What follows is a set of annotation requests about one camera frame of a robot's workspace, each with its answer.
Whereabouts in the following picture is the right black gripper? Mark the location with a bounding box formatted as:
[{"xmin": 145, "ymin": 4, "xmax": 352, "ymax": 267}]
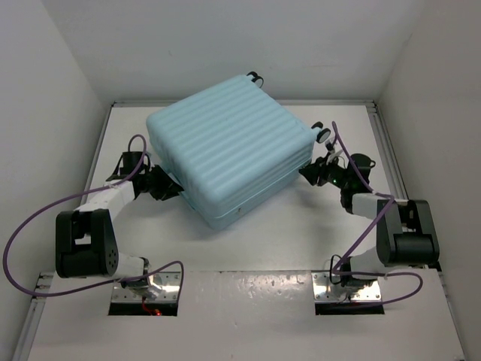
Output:
[{"xmin": 299, "ymin": 152, "xmax": 350, "ymax": 190}]

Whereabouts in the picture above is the light blue suitcase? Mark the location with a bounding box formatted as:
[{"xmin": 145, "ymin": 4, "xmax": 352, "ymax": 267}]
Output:
[{"xmin": 146, "ymin": 71, "xmax": 331, "ymax": 229}]

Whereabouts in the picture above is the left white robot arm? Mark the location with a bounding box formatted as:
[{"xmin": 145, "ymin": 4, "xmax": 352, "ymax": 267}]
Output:
[{"xmin": 56, "ymin": 151, "xmax": 183, "ymax": 301}]

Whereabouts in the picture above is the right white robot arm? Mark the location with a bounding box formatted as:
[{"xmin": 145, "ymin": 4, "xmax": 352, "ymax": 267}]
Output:
[{"xmin": 299, "ymin": 153, "xmax": 440, "ymax": 287}]

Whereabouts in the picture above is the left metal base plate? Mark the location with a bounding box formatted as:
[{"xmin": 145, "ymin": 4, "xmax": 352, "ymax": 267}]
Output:
[{"xmin": 110, "ymin": 272, "xmax": 183, "ymax": 304}]

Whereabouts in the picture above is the metal base plate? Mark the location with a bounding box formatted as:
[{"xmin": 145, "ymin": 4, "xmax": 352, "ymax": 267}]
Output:
[
  {"xmin": 311, "ymin": 271, "xmax": 383, "ymax": 305},
  {"xmin": 110, "ymin": 272, "xmax": 183, "ymax": 304}
]

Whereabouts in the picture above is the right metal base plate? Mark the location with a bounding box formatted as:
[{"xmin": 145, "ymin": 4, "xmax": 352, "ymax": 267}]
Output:
[{"xmin": 311, "ymin": 271, "xmax": 383, "ymax": 305}]

